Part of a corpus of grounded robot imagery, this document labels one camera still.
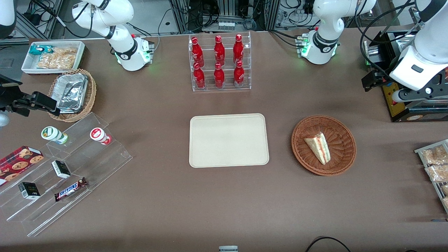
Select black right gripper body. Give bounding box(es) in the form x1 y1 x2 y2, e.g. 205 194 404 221
0 73 34 117

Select triangular sandwich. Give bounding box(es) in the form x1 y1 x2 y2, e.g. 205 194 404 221
303 132 331 165

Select small tan wicker basket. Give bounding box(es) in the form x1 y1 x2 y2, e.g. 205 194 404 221
48 68 97 123

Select large brown wicker basket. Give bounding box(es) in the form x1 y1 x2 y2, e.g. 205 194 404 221
291 115 357 176

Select beige plastic tray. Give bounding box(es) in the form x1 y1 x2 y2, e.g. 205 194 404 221
189 113 270 168

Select green lid yogurt cup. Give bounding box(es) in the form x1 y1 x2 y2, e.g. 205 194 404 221
41 126 69 145

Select stacked foil containers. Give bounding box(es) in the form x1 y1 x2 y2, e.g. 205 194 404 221
55 72 89 113

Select white rectangular bin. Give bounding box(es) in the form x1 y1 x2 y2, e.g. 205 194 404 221
21 41 86 75

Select black food warmer machine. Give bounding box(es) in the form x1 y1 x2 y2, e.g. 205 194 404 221
364 30 448 123

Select clear bag of chips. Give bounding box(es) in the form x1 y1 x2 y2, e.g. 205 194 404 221
36 47 78 70

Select red lid yogurt cup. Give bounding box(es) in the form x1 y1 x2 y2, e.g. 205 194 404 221
90 127 112 146

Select teal snack packet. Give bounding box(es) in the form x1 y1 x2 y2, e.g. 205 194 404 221
29 45 56 56

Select small black box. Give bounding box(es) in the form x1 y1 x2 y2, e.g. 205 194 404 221
51 160 71 179
18 182 41 200

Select red cookie box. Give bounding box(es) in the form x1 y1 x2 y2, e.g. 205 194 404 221
0 145 45 187

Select clear acrylic step display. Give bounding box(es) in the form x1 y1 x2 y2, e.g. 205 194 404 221
0 112 134 238

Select snickers chocolate bar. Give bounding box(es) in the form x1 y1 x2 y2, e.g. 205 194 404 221
54 177 88 202

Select red soda bottle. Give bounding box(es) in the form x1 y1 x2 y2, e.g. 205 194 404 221
233 60 245 88
214 35 226 66
191 37 205 68
193 62 206 89
213 63 225 88
233 34 245 65

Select clear acrylic bottle rack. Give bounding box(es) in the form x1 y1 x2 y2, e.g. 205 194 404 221
188 31 252 92

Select black left wrist camera bracket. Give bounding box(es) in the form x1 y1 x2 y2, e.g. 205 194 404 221
391 72 448 104

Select grey wire tray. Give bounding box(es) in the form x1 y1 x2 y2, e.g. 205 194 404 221
414 139 448 215

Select aluminium frame rack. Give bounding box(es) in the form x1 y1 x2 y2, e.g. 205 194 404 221
170 0 282 33

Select black floor cable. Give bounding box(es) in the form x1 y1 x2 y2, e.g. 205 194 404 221
304 237 352 252

